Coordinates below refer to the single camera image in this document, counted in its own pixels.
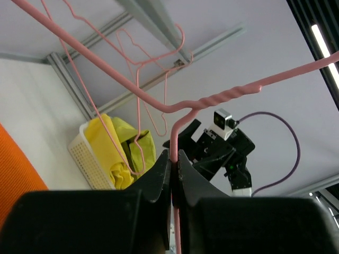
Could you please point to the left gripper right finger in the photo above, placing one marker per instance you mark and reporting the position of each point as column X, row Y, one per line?
column 212, row 222

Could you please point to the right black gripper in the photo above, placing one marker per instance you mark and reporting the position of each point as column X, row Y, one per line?
column 211, row 152

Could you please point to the right aluminium frame struts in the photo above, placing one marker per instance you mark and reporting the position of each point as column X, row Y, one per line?
column 23, row 36

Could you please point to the olive green trousers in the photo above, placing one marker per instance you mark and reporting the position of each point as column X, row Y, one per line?
column 139, row 147

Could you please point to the pink hanger with orange trousers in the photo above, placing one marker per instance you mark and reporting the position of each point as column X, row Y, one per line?
column 195, row 106

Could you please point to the white plastic basket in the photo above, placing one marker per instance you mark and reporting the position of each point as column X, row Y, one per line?
column 86, row 160

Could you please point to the pink hanger of yellow trousers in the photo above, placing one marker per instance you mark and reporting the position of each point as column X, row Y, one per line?
column 148, row 66

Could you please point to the ceiling strip lights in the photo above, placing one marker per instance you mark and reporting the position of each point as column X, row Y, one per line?
column 325, row 51

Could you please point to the yellow trousers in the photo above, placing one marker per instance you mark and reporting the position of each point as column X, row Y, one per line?
column 105, row 144

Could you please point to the orange trousers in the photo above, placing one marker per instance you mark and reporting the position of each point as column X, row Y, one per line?
column 18, row 176

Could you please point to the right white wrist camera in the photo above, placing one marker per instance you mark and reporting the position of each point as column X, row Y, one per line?
column 223, row 124

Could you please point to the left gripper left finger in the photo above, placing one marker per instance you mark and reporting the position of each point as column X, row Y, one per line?
column 134, row 220

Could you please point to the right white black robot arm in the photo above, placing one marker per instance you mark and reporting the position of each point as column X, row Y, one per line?
column 240, row 180

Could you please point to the aluminium hanging rail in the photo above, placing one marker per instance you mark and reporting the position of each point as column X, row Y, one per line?
column 154, row 17

